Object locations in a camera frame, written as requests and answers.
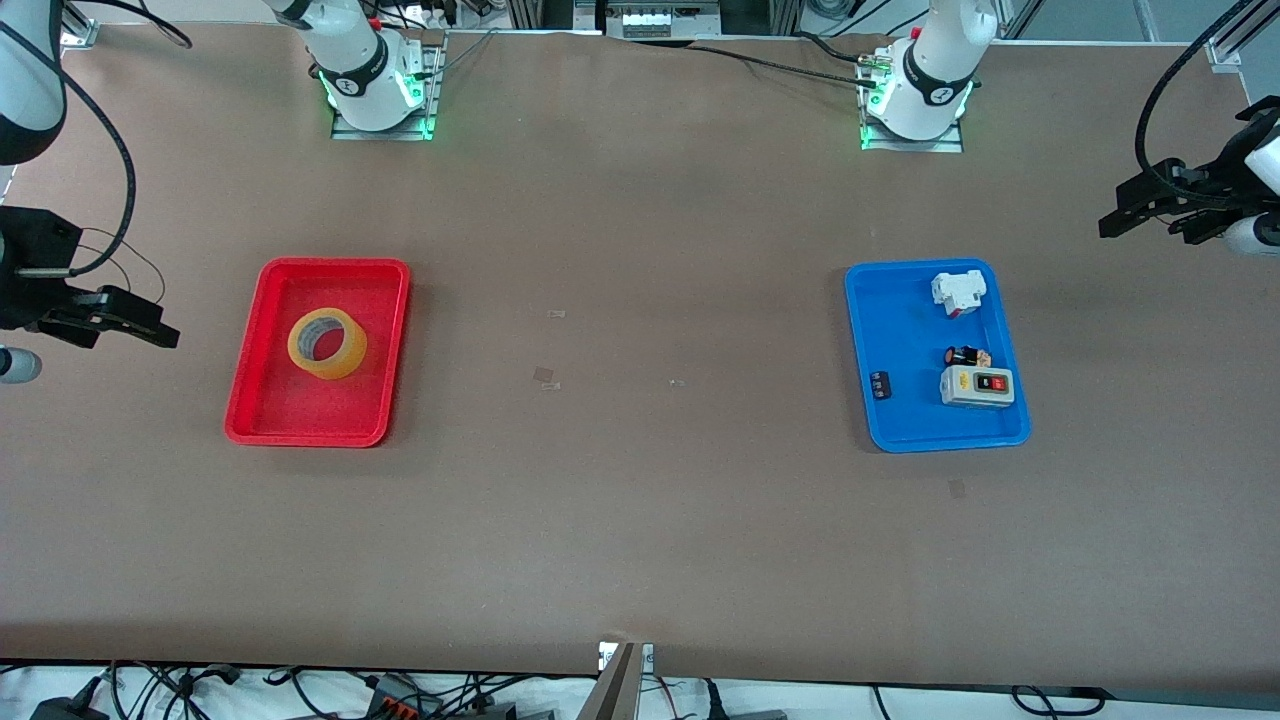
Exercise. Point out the blue plastic tray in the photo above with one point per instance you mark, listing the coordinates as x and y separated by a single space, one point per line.
910 330

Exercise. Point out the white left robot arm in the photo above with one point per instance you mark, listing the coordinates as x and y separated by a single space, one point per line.
930 80

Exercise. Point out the white circuit breaker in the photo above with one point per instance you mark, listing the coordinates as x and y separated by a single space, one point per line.
957 290

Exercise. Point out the red plastic tray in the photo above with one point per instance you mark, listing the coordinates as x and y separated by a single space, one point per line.
270 410

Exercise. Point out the grey power strip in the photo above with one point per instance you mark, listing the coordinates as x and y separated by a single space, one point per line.
660 18

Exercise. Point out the black orange push button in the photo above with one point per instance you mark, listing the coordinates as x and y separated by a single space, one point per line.
965 356

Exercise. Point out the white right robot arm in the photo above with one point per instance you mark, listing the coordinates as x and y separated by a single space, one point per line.
360 60

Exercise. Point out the yellow packing tape roll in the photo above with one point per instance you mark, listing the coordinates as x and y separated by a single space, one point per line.
350 365

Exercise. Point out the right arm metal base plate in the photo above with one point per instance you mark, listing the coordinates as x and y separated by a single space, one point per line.
385 133

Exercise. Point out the black power adapter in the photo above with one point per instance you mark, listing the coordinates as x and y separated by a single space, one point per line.
65 708

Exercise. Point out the aluminium frame profile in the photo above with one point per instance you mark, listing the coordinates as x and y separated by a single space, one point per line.
1225 40

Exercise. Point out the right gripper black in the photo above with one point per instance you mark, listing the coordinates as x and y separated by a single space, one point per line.
28 270

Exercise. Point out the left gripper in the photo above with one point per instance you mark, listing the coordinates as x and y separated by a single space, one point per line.
1197 194

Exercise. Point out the grey push-button switch box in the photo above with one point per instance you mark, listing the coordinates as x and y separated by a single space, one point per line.
975 388

